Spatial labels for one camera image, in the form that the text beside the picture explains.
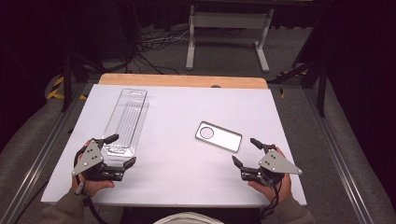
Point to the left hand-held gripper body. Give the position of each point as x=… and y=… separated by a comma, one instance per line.
x=90, y=158

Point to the person's right hand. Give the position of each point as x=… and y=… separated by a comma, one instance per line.
x=274, y=191

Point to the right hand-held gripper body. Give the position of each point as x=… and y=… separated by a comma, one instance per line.
x=274, y=166

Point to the wooden table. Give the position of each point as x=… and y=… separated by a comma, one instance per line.
x=180, y=81

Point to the aluminium rail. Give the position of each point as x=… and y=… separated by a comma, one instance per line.
x=40, y=155
x=336, y=149

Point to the white metal stand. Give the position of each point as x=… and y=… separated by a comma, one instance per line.
x=229, y=21

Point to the clear plastic blister package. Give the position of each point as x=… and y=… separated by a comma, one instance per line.
x=127, y=121

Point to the black tripod stand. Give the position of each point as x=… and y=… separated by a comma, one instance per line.
x=70, y=74
x=314, y=74

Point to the yellow black floor tape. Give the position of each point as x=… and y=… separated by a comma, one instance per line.
x=57, y=90

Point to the person's left hand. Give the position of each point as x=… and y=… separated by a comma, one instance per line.
x=95, y=186

